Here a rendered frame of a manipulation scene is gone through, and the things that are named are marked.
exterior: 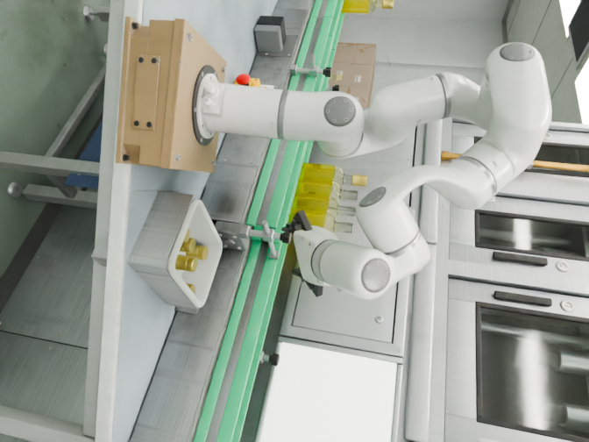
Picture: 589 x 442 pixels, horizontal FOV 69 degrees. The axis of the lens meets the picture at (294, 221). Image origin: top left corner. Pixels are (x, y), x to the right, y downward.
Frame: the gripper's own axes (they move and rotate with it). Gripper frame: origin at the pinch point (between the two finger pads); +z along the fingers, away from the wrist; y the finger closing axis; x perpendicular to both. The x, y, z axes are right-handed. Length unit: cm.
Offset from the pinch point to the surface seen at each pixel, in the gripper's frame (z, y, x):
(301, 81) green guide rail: 46, 39, -33
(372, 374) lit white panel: 10.5, -40.9, -17.2
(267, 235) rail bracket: 16.2, 1.0, -0.4
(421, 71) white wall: 415, 79, -412
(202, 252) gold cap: 21.8, 0.7, 14.5
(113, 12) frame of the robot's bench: 13, 52, 20
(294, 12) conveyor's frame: 63, 65, -45
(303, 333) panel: 24.6, -30.0, -6.6
